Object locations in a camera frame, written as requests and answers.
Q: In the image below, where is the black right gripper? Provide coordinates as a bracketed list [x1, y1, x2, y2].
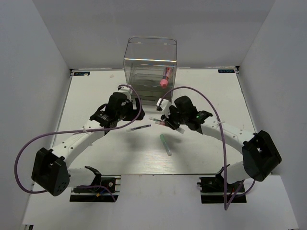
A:
[161, 106, 188, 130]

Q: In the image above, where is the pink glue stick tube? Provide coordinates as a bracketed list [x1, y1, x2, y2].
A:
[160, 67, 172, 89]

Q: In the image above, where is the clear organizer top lid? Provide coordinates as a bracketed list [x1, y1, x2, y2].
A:
[123, 36, 177, 69]

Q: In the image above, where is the orange capped highlighter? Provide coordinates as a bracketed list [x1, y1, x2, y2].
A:
[165, 122, 185, 134]

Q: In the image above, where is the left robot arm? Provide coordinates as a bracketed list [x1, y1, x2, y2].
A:
[31, 92, 145, 196]

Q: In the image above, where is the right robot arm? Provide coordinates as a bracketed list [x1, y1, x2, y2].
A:
[157, 96, 282, 191]

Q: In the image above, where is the red clear pen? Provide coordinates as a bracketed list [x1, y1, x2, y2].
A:
[155, 121, 166, 126]

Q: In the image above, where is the green capped highlighter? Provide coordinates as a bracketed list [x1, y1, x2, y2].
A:
[159, 134, 172, 156]

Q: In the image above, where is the green clear pen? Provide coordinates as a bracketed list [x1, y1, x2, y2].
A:
[148, 117, 164, 123]

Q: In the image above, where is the purple pen refill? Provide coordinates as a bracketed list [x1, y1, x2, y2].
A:
[126, 124, 152, 132]

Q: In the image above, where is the left corner blue label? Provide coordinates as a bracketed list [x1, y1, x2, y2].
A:
[73, 71, 90, 76]

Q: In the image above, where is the corner blue label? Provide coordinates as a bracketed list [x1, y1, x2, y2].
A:
[218, 69, 235, 73]
[73, 71, 90, 76]

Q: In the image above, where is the clear acrylic drawer organizer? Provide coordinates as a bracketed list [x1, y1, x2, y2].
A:
[123, 36, 178, 106]

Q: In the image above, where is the right corner blue label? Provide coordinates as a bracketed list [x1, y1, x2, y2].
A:
[218, 69, 235, 73]

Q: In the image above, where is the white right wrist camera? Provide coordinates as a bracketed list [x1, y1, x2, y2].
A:
[156, 98, 171, 115]

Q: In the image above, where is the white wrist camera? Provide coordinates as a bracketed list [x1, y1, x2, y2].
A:
[118, 85, 132, 102]
[156, 98, 171, 115]

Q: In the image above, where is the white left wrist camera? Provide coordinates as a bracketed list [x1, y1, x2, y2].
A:
[118, 85, 132, 102]

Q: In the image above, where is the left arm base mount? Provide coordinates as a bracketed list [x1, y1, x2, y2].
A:
[70, 175, 121, 203]

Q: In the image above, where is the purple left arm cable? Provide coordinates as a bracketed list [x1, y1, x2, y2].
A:
[14, 83, 142, 202]

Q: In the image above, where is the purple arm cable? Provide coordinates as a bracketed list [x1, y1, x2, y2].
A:
[159, 86, 256, 211]
[14, 83, 142, 202]

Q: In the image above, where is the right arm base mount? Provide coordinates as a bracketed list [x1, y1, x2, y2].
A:
[197, 176, 247, 204]

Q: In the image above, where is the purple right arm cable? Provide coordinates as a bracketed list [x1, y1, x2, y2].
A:
[159, 86, 256, 211]

